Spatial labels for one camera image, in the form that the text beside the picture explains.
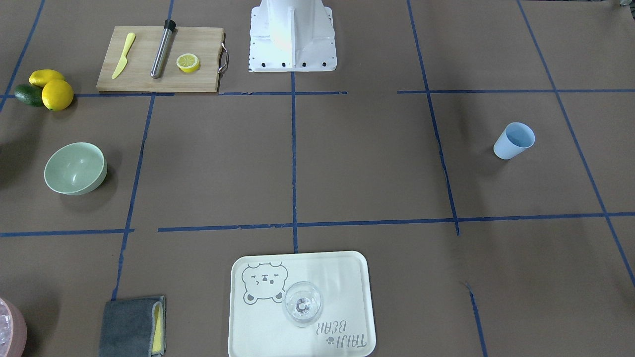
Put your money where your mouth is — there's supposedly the light blue cup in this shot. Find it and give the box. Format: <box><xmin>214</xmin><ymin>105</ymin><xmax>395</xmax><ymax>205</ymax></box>
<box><xmin>494</xmin><ymin>122</ymin><xmax>535</xmax><ymax>160</ymax></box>

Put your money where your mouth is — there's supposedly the green bowl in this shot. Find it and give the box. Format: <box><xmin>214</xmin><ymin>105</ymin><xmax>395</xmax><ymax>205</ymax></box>
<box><xmin>44</xmin><ymin>142</ymin><xmax>108</xmax><ymax>196</ymax></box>

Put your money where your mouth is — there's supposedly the pink bowl of ice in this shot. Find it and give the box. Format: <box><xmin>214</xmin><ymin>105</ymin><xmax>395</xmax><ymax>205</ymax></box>
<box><xmin>0</xmin><ymin>298</ymin><xmax>27</xmax><ymax>357</ymax></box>

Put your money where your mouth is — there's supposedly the clear wine glass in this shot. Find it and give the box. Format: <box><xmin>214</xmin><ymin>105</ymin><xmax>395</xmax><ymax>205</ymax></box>
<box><xmin>283</xmin><ymin>281</ymin><xmax>324</xmax><ymax>328</ymax></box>

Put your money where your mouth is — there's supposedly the cream bear tray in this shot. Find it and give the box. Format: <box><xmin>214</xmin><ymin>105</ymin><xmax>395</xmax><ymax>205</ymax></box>
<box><xmin>228</xmin><ymin>251</ymin><xmax>377</xmax><ymax>357</ymax></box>

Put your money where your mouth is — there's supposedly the half lemon slice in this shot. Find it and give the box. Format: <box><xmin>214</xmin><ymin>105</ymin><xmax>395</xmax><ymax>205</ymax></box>
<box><xmin>176</xmin><ymin>54</ymin><xmax>200</xmax><ymax>74</ymax></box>

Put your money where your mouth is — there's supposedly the steel muddler black cap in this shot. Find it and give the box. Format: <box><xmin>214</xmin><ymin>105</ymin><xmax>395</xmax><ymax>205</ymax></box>
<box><xmin>150</xmin><ymin>19</ymin><xmax>176</xmax><ymax>79</ymax></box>

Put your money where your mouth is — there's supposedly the wooden cutting board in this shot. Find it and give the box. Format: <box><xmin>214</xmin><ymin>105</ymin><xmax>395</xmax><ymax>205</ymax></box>
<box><xmin>96</xmin><ymin>26</ymin><xmax>229</xmax><ymax>93</ymax></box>

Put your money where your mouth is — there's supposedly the yellow plastic knife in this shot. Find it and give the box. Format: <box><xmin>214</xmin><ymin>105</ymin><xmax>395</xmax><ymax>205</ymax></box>
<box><xmin>111</xmin><ymin>32</ymin><xmax>136</xmax><ymax>79</ymax></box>

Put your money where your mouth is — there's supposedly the grey yellow folded cloth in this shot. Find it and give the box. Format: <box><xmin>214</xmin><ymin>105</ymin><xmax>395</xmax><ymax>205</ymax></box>
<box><xmin>98</xmin><ymin>295</ymin><xmax>166</xmax><ymax>357</ymax></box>

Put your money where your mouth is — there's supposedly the yellow lemon round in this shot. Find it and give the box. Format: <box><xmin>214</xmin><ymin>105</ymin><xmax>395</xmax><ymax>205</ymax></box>
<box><xmin>42</xmin><ymin>79</ymin><xmax>74</xmax><ymax>112</ymax></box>

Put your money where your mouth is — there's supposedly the yellow lemon oval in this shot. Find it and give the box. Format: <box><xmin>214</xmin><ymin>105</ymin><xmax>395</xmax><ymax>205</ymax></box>
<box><xmin>29</xmin><ymin>68</ymin><xmax>65</xmax><ymax>88</ymax></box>

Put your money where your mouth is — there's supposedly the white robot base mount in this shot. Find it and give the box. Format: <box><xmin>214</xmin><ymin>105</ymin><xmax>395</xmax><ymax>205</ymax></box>
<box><xmin>248</xmin><ymin>0</ymin><xmax>338</xmax><ymax>72</ymax></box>

